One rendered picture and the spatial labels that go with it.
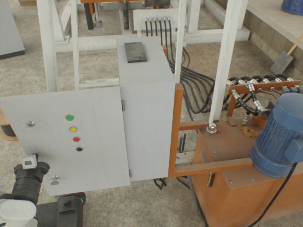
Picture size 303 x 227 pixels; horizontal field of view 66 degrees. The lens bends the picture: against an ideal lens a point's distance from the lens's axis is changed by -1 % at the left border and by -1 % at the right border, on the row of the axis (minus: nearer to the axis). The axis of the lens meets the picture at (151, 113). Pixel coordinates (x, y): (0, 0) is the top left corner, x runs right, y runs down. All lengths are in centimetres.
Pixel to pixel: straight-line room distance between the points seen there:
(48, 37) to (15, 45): 292
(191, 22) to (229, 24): 265
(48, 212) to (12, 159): 82
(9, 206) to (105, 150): 40
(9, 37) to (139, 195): 306
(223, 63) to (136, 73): 70
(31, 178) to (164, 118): 54
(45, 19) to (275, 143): 126
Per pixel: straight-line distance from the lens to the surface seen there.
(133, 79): 87
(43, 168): 99
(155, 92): 87
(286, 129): 127
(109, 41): 393
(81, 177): 119
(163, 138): 104
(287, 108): 124
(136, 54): 101
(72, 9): 236
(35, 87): 334
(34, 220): 170
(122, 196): 199
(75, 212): 177
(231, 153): 151
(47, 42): 128
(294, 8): 503
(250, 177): 144
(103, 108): 87
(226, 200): 149
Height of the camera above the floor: 172
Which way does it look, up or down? 41 degrees down
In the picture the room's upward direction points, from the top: straight up
